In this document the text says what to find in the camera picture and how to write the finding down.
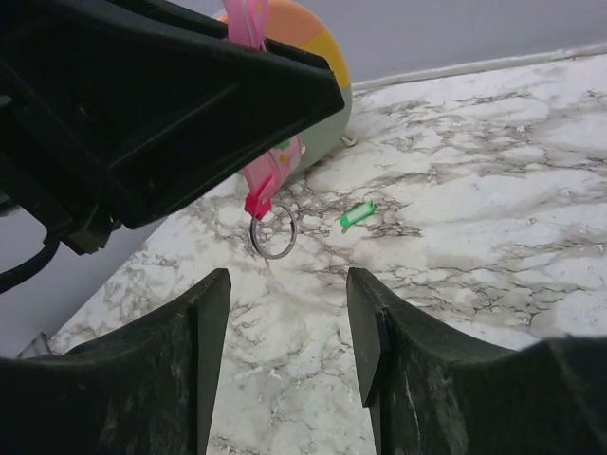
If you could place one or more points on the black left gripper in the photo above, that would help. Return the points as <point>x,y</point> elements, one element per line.
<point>113,110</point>

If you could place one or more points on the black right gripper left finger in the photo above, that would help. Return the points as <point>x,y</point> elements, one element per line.
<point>148,387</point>

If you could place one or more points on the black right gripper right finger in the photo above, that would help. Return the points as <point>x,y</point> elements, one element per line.
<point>432,389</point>

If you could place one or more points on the pink strap keyring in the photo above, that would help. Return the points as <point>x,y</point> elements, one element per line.
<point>268,189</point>

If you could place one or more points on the green key tag with key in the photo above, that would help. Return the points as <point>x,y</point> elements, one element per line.
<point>359,212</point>

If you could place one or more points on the cream cylinder with coloured face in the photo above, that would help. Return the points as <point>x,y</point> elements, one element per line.
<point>304,86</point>

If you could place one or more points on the aluminium table frame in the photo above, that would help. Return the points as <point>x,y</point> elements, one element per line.
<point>482,66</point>

